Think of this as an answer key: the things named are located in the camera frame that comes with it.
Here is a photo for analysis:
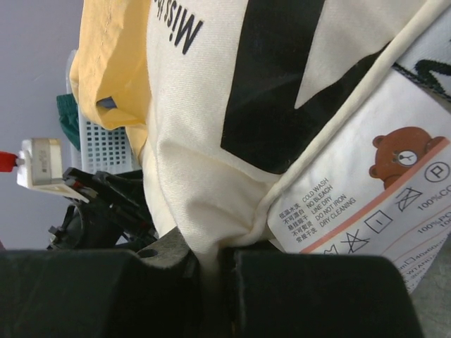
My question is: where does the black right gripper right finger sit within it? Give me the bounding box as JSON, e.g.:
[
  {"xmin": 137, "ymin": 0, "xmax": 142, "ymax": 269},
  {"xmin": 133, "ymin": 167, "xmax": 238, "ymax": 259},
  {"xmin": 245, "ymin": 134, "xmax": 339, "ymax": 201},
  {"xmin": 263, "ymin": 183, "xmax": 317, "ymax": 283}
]
[{"xmin": 222, "ymin": 244, "xmax": 423, "ymax": 337}]

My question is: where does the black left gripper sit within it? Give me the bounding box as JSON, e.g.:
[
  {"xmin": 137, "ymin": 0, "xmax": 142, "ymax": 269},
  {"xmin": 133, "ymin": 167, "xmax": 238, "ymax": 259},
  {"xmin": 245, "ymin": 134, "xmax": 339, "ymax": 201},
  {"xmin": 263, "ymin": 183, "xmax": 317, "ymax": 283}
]
[{"xmin": 47, "ymin": 168, "xmax": 158, "ymax": 250}]

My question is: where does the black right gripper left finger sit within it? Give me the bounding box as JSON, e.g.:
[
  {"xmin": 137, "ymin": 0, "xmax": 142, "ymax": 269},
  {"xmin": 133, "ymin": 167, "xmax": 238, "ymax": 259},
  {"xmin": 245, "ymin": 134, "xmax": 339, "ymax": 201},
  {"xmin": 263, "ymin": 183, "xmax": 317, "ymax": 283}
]
[{"xmin": 1, "ymin": 229, "xmax": 202, "ymax": 337}]

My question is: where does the blue and yellow pillowcase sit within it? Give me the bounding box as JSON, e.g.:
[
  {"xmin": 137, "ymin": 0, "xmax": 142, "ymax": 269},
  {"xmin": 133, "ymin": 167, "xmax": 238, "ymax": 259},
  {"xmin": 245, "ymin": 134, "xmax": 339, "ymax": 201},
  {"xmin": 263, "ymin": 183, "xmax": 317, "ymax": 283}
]
[{"xmin": 70, "ymin": 1, "xmax": 152, "ymax": 163}]

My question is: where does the cream pillow with bear print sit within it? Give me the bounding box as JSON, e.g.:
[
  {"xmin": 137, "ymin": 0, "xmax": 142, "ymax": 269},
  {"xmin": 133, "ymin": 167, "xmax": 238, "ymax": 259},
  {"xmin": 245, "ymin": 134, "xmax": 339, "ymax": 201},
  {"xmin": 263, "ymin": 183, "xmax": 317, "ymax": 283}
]
[{"xmin": 142, "ymin": 1, "xmax": 450, "ymax": 292}]

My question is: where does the white plastic basket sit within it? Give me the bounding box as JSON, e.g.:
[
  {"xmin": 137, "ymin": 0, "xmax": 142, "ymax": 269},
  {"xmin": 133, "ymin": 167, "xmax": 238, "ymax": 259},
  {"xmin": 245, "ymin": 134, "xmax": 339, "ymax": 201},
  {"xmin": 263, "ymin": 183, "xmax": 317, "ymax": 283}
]
[{"xmin": 65, "ymin": 50, "xmax": 140, "ymax": 174}]

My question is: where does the green cloth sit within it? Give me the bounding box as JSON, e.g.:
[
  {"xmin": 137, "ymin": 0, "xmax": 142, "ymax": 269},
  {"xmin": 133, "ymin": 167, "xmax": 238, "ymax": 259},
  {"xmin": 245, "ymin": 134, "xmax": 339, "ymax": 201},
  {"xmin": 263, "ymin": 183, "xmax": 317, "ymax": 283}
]
[{"xmin": 56, "ymin": 94, "xmax": 80, "ymax": 151}]

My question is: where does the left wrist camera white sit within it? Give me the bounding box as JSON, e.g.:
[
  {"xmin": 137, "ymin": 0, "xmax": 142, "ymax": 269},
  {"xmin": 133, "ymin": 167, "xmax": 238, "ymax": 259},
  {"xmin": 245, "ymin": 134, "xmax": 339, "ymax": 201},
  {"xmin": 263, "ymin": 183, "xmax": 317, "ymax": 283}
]
[{"xmin": 1, "ymin": 137, "xmax": 89, "ymax": 203}]

